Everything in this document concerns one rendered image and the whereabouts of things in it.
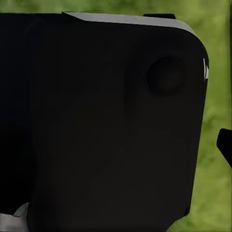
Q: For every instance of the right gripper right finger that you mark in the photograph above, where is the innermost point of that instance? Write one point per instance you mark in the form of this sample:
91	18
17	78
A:
224	143

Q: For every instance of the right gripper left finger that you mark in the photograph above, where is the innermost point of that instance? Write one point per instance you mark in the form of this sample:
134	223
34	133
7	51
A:
12	144

